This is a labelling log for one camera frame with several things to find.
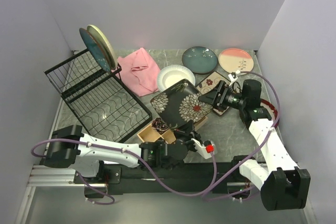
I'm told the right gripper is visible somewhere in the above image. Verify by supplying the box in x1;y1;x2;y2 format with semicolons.
197;80;246;112

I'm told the square patterned glass plate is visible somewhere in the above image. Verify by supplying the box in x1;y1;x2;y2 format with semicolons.
195;70;232;116

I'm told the black square floral plate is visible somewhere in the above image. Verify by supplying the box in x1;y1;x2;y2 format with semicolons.
150;79;213;130

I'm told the teal glazed plate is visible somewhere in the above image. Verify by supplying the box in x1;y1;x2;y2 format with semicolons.
182;46;218;74

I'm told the pink and cream plate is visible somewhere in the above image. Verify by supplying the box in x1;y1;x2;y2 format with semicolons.
218;48;254;73

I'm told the white round plate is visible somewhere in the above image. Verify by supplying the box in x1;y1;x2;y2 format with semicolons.
156;65;196;92

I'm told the black ribbed plate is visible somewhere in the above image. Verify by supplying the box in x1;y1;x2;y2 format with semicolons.
260;99;278;122

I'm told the brown rimmed dark plate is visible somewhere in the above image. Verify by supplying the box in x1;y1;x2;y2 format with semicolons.
79;28;111;72

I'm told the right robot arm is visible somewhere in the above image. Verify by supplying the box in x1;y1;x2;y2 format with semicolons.
199;79;311;211

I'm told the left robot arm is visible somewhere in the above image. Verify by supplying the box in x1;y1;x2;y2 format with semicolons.
44;125;210;183

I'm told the floral rolled tie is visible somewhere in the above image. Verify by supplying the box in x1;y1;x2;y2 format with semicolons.
151;118;169;134

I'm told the wooden compartment tray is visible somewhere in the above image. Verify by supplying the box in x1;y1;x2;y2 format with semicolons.
136;115;208;145

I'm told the pink folded cloth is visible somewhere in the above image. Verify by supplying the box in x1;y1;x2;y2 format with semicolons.
118;48;161;97

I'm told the pale green plate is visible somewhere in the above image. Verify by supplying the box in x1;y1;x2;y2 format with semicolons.
87;25;118;70

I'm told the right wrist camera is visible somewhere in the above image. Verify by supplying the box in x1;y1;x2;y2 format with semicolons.
228;70;241;83

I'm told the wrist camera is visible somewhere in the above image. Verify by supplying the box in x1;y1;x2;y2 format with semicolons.
228;70;241;83
192;138;217;159

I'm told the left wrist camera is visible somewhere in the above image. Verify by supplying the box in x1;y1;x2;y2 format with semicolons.
192;138;217;159

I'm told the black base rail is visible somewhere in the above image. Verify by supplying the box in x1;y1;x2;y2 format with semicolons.
85;163;252;196

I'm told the black wire dish rack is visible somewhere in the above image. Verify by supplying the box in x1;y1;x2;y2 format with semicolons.
45;49;152;142

